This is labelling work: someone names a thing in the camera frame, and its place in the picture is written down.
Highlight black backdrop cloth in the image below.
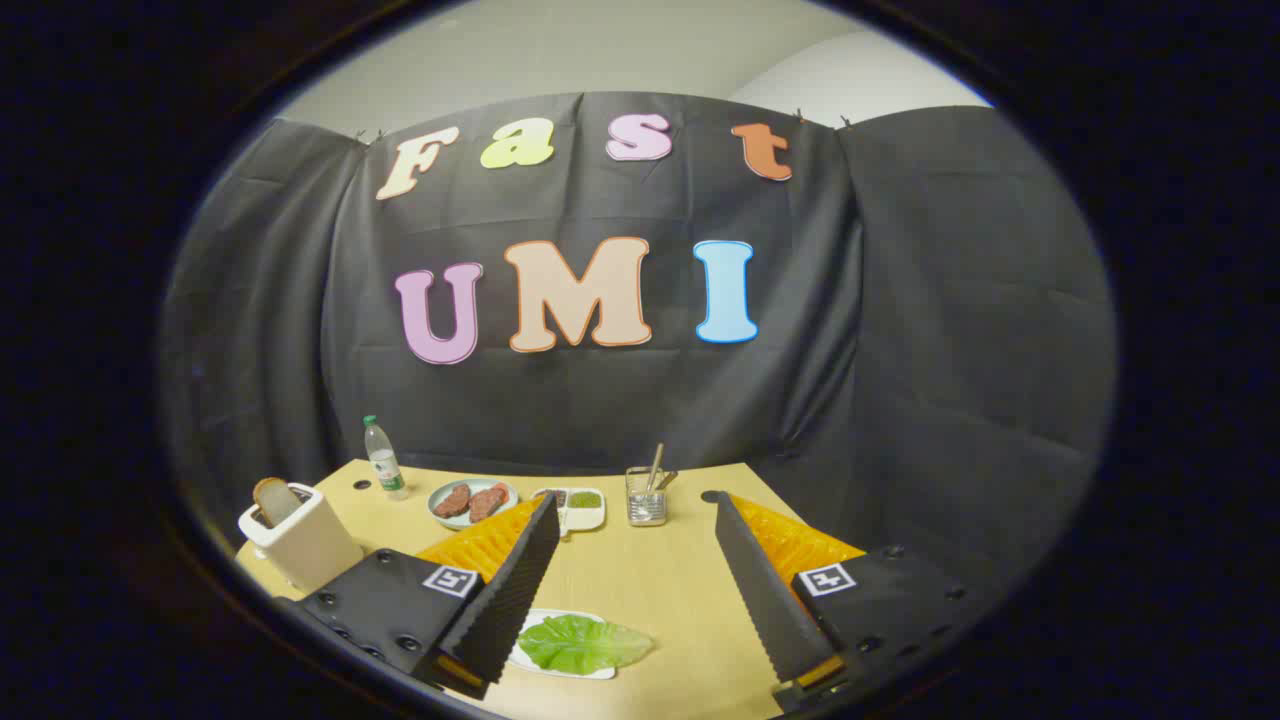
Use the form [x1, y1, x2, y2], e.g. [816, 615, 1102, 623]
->
[160, 92, 1119, 591]

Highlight clear plastic water bottle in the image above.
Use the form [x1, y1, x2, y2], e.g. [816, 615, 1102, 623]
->
[362, 415, 409, 501]

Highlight green lettuce leaf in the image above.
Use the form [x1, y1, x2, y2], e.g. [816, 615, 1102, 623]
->
[518, 614, 655, 676]

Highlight toasted brown bread slice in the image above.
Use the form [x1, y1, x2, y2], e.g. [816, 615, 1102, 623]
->
[252, 477, 303, 528]

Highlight white square plate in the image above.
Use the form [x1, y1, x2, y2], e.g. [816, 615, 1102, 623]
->
[505, 608, 621, 681]

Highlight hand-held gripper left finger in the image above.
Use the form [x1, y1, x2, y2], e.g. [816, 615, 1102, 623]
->
[272, 490, 563, 701]

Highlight white divided condiment dish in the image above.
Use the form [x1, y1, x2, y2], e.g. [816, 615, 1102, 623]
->
[530, 487, 607, 536]

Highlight pale teal round plate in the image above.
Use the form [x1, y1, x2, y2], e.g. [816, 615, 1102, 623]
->
[427, 478, 520, 531]

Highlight cream white toaster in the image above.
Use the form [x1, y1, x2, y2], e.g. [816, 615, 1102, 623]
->
[238, 482, 365, 593]

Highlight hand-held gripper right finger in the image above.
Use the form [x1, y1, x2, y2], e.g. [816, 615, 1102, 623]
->
[714, 490, 996, 713]

